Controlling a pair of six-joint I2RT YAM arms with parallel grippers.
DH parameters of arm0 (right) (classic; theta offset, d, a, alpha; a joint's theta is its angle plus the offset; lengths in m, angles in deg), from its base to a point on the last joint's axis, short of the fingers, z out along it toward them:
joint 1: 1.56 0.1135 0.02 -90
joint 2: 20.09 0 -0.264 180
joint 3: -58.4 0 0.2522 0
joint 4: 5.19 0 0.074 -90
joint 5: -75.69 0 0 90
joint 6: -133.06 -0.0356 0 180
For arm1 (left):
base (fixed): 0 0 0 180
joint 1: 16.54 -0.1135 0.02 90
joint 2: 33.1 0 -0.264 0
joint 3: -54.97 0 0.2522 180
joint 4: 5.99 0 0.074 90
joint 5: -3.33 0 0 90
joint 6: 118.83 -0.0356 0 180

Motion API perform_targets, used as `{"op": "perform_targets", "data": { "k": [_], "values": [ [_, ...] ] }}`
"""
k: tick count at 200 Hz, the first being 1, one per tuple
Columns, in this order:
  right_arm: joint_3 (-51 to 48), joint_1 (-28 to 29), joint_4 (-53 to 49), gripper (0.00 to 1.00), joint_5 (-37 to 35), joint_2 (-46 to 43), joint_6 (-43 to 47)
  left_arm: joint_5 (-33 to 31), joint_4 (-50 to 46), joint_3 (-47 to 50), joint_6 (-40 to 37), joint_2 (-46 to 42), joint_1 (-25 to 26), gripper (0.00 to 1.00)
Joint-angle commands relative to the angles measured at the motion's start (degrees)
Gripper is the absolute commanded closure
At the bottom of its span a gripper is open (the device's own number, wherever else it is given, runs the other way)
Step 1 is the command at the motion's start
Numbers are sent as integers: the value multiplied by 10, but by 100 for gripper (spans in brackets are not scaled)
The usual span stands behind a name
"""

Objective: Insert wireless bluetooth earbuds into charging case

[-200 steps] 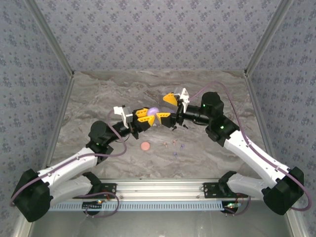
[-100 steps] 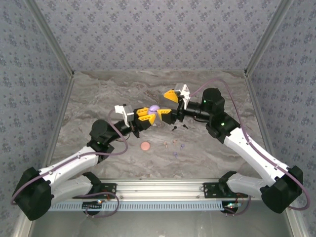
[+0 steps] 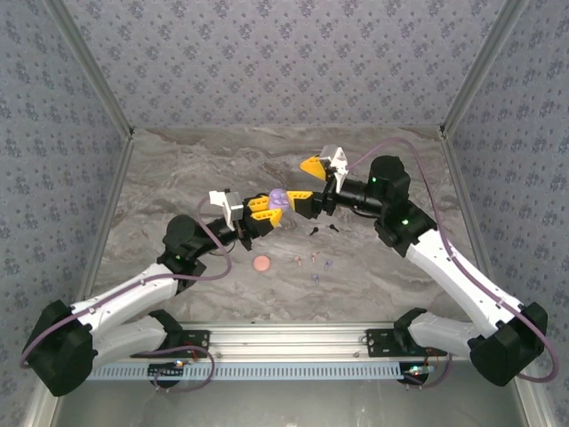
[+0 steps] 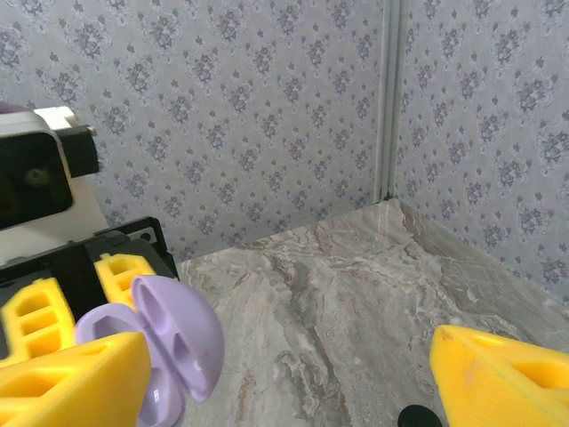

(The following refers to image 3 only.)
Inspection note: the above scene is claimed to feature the purple round earbud case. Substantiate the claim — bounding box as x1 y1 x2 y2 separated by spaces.
268 188 293 213

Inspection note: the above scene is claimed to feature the aluminium side rail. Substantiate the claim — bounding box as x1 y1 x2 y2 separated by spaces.
438 133 552 427
24 133 137 427

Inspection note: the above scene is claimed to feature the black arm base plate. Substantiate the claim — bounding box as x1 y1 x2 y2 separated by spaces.
365 327 448 359
175 327 212 359

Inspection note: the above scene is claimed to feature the aluminium mounting rail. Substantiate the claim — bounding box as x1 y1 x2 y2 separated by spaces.
177 322 472 362

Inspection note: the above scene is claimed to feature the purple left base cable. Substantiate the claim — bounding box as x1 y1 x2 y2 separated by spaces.
153 345 217 393

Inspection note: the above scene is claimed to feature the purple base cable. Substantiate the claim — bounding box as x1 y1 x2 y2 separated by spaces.
417 353 453 389
153 345 217 393

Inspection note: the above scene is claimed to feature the black controller bracket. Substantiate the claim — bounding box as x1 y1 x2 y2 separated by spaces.
148 360 187 387
401 360 431 387

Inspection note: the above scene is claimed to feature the aluminium corner post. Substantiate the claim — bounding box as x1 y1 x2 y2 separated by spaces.
438 0 533 137
44 0 136 137

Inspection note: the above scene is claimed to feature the white slotted cable duct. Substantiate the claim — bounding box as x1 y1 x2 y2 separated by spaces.
86 360 430 383

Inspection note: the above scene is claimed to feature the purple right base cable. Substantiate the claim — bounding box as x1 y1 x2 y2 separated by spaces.
417 353 453 389

